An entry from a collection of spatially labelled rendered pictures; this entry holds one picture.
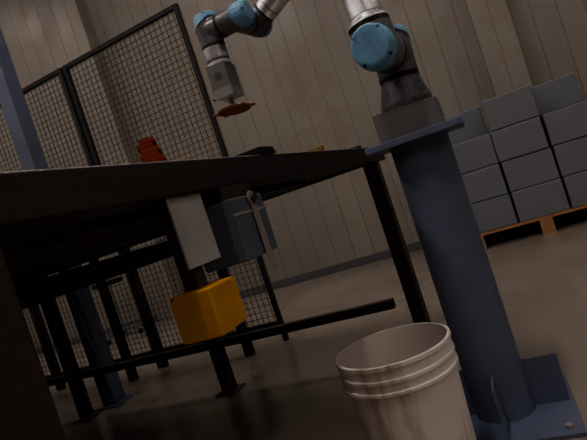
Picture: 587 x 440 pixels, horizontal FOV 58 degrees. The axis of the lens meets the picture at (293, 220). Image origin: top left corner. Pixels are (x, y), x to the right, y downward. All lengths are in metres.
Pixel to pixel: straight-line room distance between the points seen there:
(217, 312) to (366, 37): 0.87
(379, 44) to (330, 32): 4.14
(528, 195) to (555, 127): 0.52
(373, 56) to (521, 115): 2.97
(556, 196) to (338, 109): 2.26
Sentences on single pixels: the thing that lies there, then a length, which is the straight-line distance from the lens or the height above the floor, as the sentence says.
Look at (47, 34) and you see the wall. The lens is 7.34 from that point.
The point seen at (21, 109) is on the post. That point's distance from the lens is 3.58.
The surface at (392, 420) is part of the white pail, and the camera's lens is 1.33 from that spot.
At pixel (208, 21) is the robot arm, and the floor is 1.40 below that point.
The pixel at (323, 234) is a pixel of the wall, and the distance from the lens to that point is 5.55.
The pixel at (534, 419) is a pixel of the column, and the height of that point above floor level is 0.01.
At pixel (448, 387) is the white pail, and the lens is 1.35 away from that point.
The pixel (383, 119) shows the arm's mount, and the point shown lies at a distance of 1.54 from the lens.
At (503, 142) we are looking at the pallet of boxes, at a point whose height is 0.75.
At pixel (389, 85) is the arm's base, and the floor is 1.02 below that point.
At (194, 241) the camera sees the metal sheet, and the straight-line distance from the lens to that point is 0.90.
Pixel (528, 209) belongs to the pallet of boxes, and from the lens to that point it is 4.36.
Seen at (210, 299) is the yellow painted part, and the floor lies 0.68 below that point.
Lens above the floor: 0.78
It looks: 1 degrees down
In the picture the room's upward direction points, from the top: 18 degrees counter-clockwise
